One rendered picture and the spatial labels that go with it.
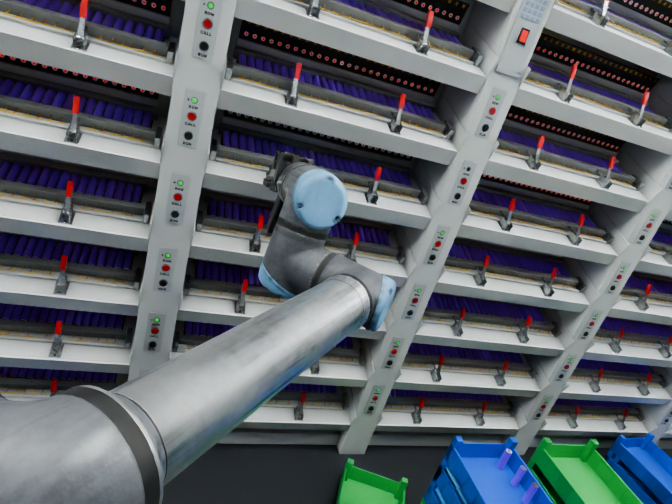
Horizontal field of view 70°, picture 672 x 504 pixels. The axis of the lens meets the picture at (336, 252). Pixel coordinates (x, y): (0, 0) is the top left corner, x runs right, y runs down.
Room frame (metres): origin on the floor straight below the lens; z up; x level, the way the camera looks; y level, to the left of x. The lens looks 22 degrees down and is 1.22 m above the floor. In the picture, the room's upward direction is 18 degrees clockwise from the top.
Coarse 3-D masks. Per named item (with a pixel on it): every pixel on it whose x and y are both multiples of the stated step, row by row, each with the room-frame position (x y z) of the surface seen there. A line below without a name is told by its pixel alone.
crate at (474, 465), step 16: (448, 448) 1.05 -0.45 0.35; (464, 448) 1.06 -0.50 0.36; (480, 448) 1.08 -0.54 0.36; (496, 448) 1.10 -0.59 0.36; (512, 448) 1.10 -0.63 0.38; (448, 464) 1.02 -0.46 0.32; (464, 464) 0.98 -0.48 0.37; (480, 464) 1.06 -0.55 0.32; (496, 464) 1.08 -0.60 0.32; (512, 464) 1.08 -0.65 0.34; (464, 480) 0.96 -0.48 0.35; (480, 480) 1.00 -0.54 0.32; (496, 480) 1.02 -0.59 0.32; (528, 480) 1.02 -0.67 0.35; (480, 496) 0.90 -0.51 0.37; (496, 496) 0.96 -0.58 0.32; (512, 496) 0.98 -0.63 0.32; (544, 496) 0.97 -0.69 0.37
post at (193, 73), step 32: (192, 0) 1.02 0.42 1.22; (224, 0) 1.04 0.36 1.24; (192, 32) 1.02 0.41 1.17; (224, 32) 1.05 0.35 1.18; (192, 64) 1.03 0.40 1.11; (224, 64) 1.05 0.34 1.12; (192, 160) 1.04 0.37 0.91; (160, 192) 1.02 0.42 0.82; (192, 192) 1.04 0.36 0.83; (160, 224) 1.02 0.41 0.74; (192, 224) 1.05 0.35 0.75; (160, 352) 1.04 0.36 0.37
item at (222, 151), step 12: (228, 156) 1.13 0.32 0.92; (240, 156) 1.14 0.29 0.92; (252, 156) 1.14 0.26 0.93; (264, 156) 1.16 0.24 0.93; (324, 168) 1.23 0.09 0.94; (348, 180) 1.25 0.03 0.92; (360, 180) 1.26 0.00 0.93; (372, 180) 1.27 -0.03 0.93; (384, 180) 1.30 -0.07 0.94; (384, 192) 1.27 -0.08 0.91; (396, 192) 1.31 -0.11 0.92; (408, 192) 1.32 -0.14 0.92; (420, 192) 1.33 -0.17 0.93
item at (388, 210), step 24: (240, 120) 1.24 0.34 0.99; (216, 144) 1.12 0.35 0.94; (336, 144) 1.33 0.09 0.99; (216, 168) 1.08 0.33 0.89; (240, 168) 1.12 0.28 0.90; (240, 192) 1.10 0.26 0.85; (264, 192) 1.11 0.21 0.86; (360, 192) 1.24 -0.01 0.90; (432, 192) 1.31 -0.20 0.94; (360, 216) 1.22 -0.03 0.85; (384, 216) 1.23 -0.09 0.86; (408, 216) 1.25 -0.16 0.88; (432, 216) 1.27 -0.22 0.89
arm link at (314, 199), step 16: (288, 176) 0.82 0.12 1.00; (304, 176) 0.75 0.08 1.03; (320, 176) 0.75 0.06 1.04; (288, 192) 0.77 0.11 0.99; (304, 192) 0.73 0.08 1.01; (320, 192) 0.74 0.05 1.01; (336, 192) 0.75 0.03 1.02; (288, 208) 0.75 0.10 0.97; (304, 208) 0.72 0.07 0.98; (320, 208) 0.73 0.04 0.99; (336, 208) 0.75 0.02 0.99; (304, 224) 0.73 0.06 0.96; (320, 224) 0.73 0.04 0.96
